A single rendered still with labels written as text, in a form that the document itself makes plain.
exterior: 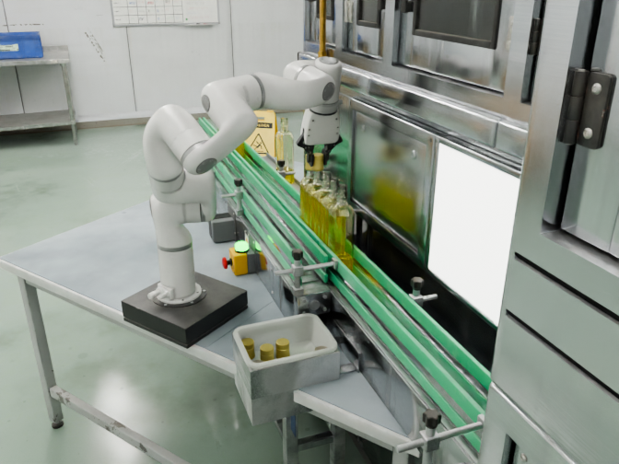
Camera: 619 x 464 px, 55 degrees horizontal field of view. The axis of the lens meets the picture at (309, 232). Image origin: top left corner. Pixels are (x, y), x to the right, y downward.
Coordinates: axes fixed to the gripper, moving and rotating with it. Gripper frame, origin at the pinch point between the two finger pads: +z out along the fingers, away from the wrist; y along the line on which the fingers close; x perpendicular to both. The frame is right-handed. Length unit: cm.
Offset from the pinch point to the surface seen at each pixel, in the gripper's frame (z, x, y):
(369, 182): 4.3, 9.1, -13.0
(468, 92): -36, 38, -16
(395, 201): 0.4, 24.0, -13.3
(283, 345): 25, 44, 22
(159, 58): 189, -543, -17
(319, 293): 21.3, 32.0, 8.7
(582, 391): -45, 113, 20
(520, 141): -37, 59, -14
